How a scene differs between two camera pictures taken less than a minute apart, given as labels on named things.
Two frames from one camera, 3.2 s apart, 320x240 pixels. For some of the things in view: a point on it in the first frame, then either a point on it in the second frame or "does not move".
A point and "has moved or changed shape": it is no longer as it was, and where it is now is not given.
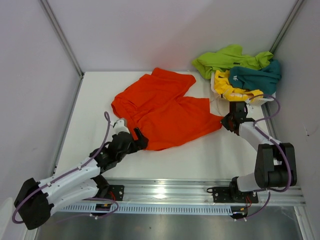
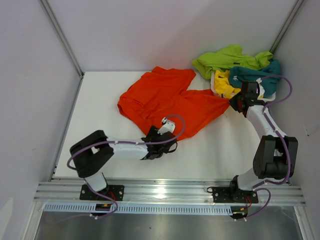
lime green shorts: x=228 y=57 does not move
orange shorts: x=155 y=104 has moved or changed shape
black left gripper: x=141 y=143 -> x=152 y=133
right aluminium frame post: x=286 y=26 does not move
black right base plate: x=222 y=194 does not move
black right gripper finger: x=225 y=121 -> x=234 y=102
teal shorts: x=265 y=79 does not move
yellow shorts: x=223 y=86 does not move
